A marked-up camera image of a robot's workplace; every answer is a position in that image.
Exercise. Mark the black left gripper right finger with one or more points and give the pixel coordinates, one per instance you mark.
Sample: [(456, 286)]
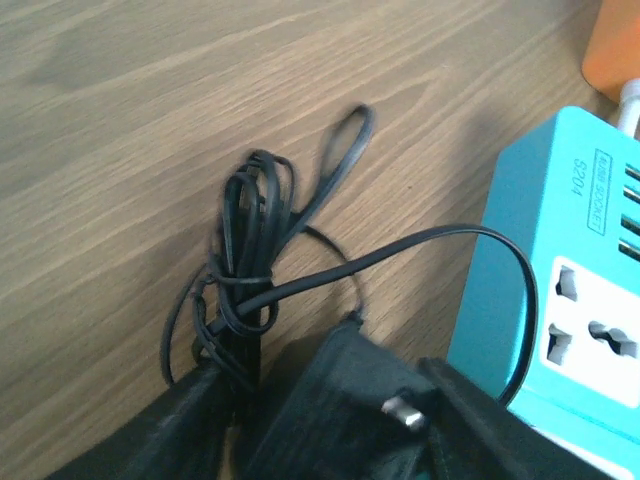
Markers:
[(472, 436)]

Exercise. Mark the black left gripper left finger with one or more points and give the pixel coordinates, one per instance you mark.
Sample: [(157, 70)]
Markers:
[(181, 435)]

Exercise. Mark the black power adapter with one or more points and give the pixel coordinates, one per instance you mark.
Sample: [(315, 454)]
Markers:
[(336, 406)]

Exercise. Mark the teal power strip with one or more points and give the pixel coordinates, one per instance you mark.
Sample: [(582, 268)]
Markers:
[(567, 193)]

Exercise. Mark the orange power strip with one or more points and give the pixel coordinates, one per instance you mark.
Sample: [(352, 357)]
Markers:
[(612, 55)]

